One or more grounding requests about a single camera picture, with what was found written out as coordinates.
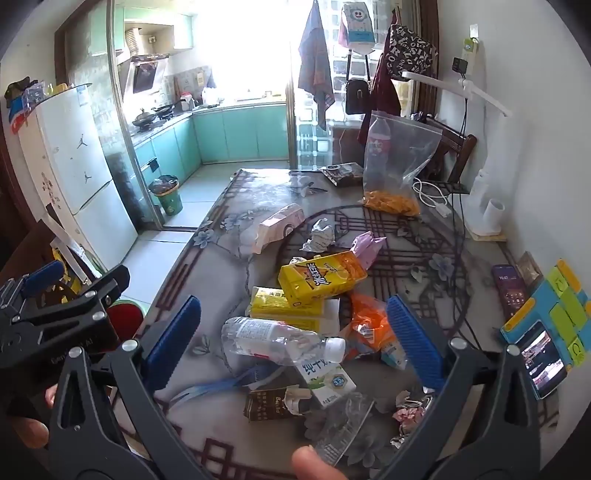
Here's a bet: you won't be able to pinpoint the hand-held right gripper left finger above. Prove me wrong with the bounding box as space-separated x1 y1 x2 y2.
46 295 218 480

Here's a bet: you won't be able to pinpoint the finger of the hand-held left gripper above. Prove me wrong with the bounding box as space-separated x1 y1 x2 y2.
28 264 131 340
0 260 65 319

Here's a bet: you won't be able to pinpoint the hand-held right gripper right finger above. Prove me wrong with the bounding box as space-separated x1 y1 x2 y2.
369 295 541 480

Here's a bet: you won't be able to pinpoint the blue white packet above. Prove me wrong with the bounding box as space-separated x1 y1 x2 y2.
381 342 409 370

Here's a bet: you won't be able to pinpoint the red bin with green rim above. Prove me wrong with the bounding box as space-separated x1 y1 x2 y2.
108 298 148 333

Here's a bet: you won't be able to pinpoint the large yellow tea carton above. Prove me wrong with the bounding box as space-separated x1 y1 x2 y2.
278 249 368 308

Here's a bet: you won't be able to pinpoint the printed paper ball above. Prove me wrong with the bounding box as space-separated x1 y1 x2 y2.
302 218 335 254

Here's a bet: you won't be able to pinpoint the pink car-shaped box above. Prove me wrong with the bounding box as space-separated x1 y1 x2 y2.
252 203 305 254

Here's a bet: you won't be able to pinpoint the black shoulder bag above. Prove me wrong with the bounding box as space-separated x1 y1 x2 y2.
345 78 371 116

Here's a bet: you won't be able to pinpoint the green trash bin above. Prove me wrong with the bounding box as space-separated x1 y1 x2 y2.
148 174 184 217

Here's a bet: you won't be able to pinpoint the person's left hand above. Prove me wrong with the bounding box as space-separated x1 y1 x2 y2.
9 383 61 450

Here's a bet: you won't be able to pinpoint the person's right hand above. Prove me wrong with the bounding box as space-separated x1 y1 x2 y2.
292 445 345 480

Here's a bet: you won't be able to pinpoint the orange plastic wrapper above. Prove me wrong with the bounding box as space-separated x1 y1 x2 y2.
344 291 402 361

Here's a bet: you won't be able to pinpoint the crumpled pink paper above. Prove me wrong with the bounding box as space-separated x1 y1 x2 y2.
392 390 435 448

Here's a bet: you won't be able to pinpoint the clear plastic bottle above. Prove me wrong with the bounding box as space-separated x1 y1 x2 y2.
222 316 346 365

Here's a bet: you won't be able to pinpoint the white green milk carton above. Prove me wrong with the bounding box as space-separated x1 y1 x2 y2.
295 357 357 409

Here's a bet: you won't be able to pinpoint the small yellow drink carton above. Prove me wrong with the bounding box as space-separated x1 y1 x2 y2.
249 286 340 335

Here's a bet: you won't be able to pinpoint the pink plastic bag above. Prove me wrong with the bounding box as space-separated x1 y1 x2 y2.
351 231 387 271

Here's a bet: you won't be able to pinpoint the clear plastic wrapper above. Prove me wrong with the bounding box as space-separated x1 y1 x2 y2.
311 392 375 464

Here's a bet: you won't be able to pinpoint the brown coffee sachet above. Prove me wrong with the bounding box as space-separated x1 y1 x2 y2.
244 387 308 423

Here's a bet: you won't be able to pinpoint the wooden coaster board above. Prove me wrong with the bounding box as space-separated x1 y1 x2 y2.
464 226 506 243

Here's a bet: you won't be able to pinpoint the white refrigerator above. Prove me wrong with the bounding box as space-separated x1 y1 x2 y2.
18 83 139 268

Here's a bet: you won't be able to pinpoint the smartphone in stand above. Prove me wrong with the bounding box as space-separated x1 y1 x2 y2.
519 320 568 400

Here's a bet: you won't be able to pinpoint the white paper roll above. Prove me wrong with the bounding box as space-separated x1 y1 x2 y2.
481 198 508 234

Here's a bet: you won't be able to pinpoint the blue yellow phone stand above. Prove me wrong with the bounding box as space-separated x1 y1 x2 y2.
501 258 591 370

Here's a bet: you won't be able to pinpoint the white desk lamp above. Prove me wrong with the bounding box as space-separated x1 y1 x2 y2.
401 70 513 232

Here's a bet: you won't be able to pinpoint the black wok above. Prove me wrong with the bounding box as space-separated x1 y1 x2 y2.
131 108 160 130

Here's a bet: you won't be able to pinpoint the dark snack packet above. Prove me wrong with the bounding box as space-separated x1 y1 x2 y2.
321 162 365 188

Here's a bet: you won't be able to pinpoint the zip bag of orange snacks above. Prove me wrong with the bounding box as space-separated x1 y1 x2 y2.
361 110 443 217

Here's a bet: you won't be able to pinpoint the dark wooden chair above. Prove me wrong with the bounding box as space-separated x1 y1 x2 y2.
411 111 477 185

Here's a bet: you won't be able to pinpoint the teal kitchen base cabinets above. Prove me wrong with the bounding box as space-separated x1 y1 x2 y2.
134 104 289 185

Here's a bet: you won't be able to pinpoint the range hood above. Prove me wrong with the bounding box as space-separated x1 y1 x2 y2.
117 53 171 95

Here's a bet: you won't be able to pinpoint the hanging dark red garment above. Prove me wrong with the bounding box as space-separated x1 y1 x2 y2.
358 9 402 148

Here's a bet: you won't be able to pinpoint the black patterned tote bag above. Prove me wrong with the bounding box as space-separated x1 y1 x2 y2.
385 23 438 81

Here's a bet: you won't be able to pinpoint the hanging blue towel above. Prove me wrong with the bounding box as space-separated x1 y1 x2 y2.
298 0 335 131

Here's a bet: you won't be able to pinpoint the hanging cartoon face bag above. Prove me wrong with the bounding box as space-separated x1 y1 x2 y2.
342 2 375 47

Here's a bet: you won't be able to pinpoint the blue ribbon strap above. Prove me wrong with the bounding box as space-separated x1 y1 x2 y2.
168 364 264 407

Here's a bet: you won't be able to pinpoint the black cable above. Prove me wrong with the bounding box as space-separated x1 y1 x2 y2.
450 80 504 352

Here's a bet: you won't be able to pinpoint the white charger cable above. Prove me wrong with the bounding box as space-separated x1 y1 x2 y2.
412 178 455 217

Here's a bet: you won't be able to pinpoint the teal kitchen wall cabinets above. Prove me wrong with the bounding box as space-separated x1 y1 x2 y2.
90 4 195 58

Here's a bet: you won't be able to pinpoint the white wall power strip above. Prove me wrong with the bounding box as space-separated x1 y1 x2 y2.
459 23 481 81

